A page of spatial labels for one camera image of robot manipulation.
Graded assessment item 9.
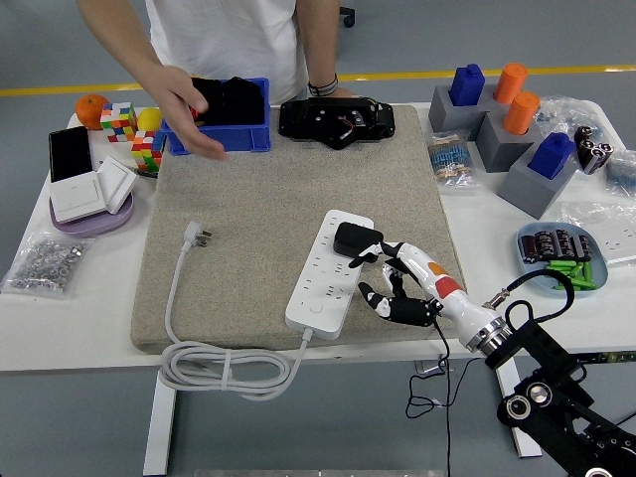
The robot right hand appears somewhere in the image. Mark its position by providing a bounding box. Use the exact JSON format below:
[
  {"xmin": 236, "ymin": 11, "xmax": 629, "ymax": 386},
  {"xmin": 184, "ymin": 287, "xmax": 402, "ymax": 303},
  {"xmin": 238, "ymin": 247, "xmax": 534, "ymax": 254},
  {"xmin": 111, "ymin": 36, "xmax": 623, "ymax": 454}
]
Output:
[{"xmin": 347, "ymin": 240, "xmax": 498, "ymax": 349}]

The person's right hand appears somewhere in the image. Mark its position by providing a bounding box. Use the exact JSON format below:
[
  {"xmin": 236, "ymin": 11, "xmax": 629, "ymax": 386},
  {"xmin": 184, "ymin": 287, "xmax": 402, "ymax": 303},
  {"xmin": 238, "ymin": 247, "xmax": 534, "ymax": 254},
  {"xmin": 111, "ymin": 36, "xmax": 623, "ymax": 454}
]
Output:
[{"xmin": 141, "ymin": 64, "xmax": 230, "ymax": 161}]

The person's left hand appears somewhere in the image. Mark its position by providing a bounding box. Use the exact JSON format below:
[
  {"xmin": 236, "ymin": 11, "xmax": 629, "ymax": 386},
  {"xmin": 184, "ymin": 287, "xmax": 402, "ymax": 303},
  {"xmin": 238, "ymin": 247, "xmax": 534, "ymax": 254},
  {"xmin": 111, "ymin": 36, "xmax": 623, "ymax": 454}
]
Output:
[{"xmin": 310, "ymin": 88, "xmax": 357, "ymax": 103}]

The black plug with cord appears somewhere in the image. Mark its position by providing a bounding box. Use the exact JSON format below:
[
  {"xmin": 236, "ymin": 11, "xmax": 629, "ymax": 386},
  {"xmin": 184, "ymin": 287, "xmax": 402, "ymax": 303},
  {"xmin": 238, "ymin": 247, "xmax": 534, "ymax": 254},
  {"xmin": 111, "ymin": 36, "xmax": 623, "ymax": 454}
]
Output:
[{"xmin": 331, "ymin": 222, "xmax": 481, "ymax": 477}]

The white power strip with cord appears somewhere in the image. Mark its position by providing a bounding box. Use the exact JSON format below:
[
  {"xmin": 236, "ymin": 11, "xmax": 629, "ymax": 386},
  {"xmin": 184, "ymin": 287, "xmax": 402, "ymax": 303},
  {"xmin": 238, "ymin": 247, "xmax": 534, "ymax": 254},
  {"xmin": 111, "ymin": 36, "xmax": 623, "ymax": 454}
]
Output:
[{"xmin": 158, "ymin": 209, "xmax": 375, "ymax": 401}]

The yellow lemon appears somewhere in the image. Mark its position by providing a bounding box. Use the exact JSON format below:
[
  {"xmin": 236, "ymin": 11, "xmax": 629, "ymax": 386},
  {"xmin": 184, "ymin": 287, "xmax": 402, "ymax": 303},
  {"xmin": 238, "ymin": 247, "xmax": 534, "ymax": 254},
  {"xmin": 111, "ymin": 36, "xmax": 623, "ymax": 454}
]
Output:
[{"xmin": 136, "ymin": 106, "xmax": 165, "ymax": 133}]

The black electronic device housing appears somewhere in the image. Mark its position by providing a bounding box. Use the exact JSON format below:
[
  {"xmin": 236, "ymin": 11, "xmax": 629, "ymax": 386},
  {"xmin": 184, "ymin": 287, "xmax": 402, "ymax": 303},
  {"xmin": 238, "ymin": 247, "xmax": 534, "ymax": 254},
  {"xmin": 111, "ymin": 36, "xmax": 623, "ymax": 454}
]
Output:
[{"xmin": 276, "ymin": 95, "xmax": 398, "ymax": 151}]

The colourful puzzle cube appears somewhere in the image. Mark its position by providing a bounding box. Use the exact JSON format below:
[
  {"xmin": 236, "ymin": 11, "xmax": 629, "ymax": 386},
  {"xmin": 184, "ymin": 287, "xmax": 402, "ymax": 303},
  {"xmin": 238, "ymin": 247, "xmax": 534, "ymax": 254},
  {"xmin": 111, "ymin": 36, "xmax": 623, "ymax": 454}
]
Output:
[
  {"xmin": 99, "ymin": 101, "xmax": 139, "ymax": 144},
  {"xmin": 130, "ymin": 129, "xmax": 166, "ymax": 174}
]

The black and red cloth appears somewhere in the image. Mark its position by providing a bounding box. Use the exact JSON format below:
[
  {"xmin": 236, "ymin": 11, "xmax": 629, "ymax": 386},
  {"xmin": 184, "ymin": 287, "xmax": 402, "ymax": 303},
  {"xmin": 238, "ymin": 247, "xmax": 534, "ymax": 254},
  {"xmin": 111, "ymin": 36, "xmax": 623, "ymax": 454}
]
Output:
[{"xmin": 191, "ymin": 75, "xmax": 266, "ymax": 128}]

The blue plastic bin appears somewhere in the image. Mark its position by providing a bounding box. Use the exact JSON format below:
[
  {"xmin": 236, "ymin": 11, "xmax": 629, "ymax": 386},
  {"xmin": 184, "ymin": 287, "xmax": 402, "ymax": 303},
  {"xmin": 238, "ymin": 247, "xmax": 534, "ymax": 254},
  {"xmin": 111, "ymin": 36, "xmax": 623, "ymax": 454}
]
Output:
[{"xmin": 161, "ymin": 77, "xmax": 273, "ymax": 156}]

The person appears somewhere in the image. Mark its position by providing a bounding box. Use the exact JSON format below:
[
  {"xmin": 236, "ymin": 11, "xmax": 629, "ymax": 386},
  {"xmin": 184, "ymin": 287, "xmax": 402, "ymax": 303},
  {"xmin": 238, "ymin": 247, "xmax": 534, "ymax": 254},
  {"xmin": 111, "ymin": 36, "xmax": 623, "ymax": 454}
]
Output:
[{"xmin": 143, "ymin": 0, "xmax": 309, "ymax": 105}]

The orange fruit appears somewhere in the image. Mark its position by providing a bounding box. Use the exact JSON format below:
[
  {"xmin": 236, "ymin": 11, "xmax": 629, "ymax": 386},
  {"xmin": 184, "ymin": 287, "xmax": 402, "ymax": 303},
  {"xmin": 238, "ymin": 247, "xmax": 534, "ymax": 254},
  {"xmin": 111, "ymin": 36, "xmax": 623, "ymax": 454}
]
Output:
[{"xmin": 75, "ymin": 93, "xmax": 110, "ymax": 131}]

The grey block holder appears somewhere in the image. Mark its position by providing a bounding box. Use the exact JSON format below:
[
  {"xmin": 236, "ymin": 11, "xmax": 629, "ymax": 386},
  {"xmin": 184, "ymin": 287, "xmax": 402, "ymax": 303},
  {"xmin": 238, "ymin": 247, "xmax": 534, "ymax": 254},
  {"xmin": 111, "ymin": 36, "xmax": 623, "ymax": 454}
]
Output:
[
  {"xmin": 427, "ymin": 83, "xmax": 501, "ymax": 134},
  {"xmin": 498, "ymin": 143, "xmax": 580, "ymax": 220},
  {"xmin": 475, "ymin": 112, "xmax": 544, "ymax": 174}
]

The black capacitors pile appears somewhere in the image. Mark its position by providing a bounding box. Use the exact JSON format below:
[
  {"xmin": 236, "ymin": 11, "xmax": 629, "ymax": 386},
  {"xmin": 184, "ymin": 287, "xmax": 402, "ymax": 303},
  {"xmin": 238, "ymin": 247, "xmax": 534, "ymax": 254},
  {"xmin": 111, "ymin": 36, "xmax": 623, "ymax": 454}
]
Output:
[{"xmin": 520, "ymin": 228, "xmax": 597, "ymax": 264}]

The black smartphone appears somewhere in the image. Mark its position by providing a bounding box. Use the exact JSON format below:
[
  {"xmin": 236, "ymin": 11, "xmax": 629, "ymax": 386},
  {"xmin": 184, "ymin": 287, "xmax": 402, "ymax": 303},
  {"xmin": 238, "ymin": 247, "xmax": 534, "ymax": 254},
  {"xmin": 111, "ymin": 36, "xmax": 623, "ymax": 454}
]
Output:
[{"xmin": 48, "ymin": 125, "xmax": 94, "ymax": 184}]

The green cylinders pile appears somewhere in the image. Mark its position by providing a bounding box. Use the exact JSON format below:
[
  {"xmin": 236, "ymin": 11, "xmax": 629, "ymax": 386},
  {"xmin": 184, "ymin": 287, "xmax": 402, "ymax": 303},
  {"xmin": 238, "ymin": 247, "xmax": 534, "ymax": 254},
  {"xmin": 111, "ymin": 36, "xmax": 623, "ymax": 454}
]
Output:
[{"xmin": 545, "ymin": 260, "xmax": 596, "ymax": 292}]

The grey-brown mat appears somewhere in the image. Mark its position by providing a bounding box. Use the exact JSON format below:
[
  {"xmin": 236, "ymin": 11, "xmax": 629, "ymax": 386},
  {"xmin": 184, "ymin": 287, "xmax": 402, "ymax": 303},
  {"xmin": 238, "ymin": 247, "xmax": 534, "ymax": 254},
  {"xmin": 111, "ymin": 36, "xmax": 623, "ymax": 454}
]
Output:
[{"xmin": 130, "ymin": 103, "xmax": 472, "ymax": 355}]

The blue block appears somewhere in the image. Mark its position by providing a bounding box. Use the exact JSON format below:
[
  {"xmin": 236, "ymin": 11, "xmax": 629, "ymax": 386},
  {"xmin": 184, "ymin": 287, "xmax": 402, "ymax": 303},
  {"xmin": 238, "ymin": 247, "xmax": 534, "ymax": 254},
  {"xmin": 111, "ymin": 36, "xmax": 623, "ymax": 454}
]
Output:
[
  {"xmin": 449, "ymin": 63, "xmax": 486, "ymax": 107},
  {"xmin": 527, "ymin": 131, "xmax": 577, "ymax": 181}
]

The light blue dish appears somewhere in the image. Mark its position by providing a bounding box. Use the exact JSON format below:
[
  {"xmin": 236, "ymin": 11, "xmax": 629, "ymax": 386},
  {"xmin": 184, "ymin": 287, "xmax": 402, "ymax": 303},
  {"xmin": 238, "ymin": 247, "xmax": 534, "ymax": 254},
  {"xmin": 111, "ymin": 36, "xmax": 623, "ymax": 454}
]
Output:
[{"xmin": 516, "ymin": 222, "xmax": 610, "ymax": 298}]

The purple tray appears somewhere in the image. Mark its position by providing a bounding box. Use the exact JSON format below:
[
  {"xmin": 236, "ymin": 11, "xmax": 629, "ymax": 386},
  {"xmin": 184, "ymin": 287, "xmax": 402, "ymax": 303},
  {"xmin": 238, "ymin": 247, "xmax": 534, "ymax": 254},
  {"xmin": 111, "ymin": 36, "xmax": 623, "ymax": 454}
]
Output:
[{"xmin": 48, "ymin": 192, "xmax": 135, "ymax": 239}]

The white table leg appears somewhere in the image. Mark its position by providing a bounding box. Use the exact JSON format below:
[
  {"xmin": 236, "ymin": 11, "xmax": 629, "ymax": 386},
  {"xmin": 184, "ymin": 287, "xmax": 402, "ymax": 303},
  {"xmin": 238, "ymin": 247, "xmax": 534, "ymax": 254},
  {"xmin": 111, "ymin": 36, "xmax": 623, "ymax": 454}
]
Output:
[
  {"xmin": 491, "ymin": 356, "xmax": 544, "ymax": 459},
  {"xmin": 142, "ymin": 375, "xmax": 179, "ymax": 477}
]

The black table control panel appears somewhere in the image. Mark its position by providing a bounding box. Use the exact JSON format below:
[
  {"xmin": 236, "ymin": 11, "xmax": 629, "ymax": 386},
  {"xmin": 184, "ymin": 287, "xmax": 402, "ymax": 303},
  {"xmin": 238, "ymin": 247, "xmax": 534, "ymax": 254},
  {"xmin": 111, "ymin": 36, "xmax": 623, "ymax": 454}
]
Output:
[{"xmin": 575, "ymin": 351, "xmax": 636, "ymax": 367}]

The bagged white socket panel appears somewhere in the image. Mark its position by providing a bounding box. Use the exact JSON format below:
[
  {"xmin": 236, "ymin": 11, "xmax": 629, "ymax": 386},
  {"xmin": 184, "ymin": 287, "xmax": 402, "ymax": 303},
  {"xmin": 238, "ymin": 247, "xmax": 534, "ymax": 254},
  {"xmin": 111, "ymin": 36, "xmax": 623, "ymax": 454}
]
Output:
[{"xmin": 558, "ymin": 201, "xmax": 636, "ymax": 269}]

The orange cylinder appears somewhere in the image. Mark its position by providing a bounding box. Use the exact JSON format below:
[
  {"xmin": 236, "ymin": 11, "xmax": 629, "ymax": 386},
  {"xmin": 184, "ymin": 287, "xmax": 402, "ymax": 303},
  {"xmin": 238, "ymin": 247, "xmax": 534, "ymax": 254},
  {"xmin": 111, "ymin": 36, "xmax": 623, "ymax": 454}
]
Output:
[
  {"xmin": 493, "ymin": 63, "xmax": 529, "ymax": 105},
  {"xmin": 502, "ymin": 90, "xmax": 542, "ymax": 135}
]

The bag of metal nuts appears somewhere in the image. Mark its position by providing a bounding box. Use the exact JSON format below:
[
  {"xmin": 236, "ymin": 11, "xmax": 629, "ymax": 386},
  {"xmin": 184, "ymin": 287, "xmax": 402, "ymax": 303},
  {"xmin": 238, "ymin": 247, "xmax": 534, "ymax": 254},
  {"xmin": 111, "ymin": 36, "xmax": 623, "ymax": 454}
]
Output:
[{"xmin": 0, "ymin": 229, "xmax": 90, "ymax": 300}]

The black capacitor bundle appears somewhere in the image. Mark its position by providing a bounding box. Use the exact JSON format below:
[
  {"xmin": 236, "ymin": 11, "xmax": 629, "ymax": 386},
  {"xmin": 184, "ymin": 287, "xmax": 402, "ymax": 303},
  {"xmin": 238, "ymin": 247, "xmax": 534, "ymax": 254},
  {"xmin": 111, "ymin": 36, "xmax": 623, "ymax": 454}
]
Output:
[{"xmin": 573, "ymin": 125, "xmax": 615, "ymax": 176}]

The bag of blue resistors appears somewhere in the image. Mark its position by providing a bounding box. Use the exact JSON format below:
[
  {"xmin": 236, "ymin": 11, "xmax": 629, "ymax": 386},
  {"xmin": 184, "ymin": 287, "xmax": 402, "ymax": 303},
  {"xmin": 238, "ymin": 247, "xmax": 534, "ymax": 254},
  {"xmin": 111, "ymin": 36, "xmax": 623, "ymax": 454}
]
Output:
[{"xmin": 604, "ymin": 147, "xmax": 636, "ymax": 199}]

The clear plastic bag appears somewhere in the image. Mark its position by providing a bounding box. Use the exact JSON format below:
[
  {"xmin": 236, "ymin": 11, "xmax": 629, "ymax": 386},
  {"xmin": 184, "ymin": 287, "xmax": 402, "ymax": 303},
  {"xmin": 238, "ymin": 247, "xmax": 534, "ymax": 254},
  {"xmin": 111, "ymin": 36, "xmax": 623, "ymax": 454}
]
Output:
[{"xmin": 535, "ymin": 95, "xmax": 605, "ymax": 138}]

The white wall switch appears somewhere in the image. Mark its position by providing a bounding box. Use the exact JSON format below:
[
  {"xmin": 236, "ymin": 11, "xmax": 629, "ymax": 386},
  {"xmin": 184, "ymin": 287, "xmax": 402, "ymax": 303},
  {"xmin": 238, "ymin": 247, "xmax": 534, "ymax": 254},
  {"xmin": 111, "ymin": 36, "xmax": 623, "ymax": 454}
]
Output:
[
  {"xmin": 95, "ymin": 155, "xmax": 138, "ymax": 216},
  {"xmin": 49, "ymin": 170, "xmax": 108, "ymax": 225}
]

